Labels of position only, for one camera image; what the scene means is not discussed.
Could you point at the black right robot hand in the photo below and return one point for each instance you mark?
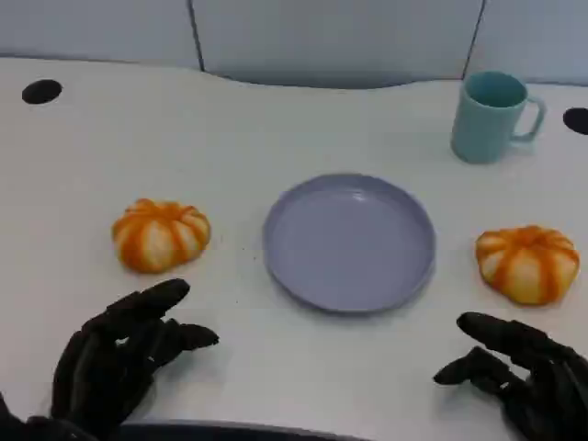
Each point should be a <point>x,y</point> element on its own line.
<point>551,386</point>

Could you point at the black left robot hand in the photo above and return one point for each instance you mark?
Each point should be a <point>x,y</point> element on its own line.
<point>101,363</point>

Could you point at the orange and white bread roll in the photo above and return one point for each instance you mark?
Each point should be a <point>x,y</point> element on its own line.
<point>528,266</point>
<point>161,236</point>

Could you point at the lilac round plate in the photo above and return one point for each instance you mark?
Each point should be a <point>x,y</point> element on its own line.
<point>349,248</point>

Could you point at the pale green mug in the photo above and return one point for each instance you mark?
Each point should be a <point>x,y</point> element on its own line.
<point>482,128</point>

